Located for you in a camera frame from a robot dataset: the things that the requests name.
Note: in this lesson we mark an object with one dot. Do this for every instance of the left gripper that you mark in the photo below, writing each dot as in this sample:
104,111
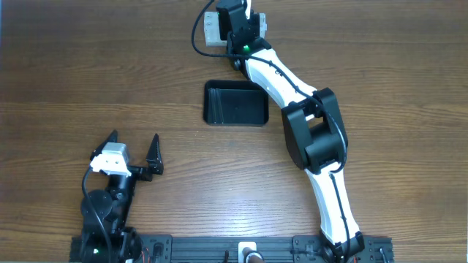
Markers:
140,172

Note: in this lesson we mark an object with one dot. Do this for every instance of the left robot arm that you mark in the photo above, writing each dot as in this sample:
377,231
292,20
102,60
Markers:
120,190

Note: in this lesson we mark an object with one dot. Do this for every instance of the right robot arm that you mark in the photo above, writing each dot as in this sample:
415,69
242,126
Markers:
314,139

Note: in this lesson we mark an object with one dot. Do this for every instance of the clear test tube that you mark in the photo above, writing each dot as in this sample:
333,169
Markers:
212,106
216,106
220,106

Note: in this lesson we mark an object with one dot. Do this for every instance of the black tray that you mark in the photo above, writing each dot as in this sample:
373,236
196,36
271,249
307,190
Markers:
245,106

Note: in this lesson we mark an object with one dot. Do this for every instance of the white test tube rack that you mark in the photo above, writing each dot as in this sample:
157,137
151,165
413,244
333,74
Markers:
212,33

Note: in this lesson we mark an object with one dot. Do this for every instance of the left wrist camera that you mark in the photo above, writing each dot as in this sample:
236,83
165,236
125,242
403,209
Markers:
111,160

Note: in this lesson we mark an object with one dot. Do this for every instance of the mounting rail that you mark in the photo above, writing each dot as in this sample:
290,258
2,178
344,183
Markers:
212,248

